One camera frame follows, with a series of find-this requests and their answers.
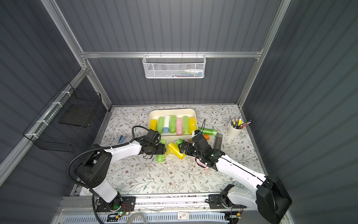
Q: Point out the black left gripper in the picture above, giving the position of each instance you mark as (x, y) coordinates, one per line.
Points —
(161, 148)

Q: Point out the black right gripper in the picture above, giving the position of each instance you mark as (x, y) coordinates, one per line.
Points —
(185, 148)

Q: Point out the light green trash bag roll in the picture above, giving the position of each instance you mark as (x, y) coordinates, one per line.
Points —
(160, 124)
(160, 158)
(172, 126)
(185, 121)

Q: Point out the yellow trash bag roll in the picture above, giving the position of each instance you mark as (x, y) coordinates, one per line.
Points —
(192, 125)
(153, 124)
(173, 148)

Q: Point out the white blue trash bag roll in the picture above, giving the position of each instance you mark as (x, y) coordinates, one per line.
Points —
(166, 124)

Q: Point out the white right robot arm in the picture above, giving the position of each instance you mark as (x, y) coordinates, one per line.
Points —
(266, 194)

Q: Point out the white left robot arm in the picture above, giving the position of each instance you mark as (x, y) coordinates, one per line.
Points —
(89, 169)

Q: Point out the orange trash bag roll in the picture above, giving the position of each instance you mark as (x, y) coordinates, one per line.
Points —
(206, 136)

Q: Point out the grey trash bag roll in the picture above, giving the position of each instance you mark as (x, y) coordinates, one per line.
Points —
(218, 141)

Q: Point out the green labelled trash bag roll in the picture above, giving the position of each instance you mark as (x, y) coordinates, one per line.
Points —
(179, 141)

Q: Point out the cream storage box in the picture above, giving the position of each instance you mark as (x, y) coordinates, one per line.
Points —
(179, 113)

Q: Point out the small blue clip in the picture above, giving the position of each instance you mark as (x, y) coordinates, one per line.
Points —
(121, 139)

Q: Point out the white pen cup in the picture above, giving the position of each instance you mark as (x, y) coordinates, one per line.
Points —
(236, 126)

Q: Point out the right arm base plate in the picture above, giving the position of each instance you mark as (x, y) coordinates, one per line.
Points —
(221, 201)

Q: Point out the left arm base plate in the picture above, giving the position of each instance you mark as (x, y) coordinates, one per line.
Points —
(119, 204)

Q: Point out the white wire wall basket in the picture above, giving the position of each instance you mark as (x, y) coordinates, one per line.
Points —
(174, 67)

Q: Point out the black wire side basket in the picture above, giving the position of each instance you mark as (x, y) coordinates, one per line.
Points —
(62, 125)

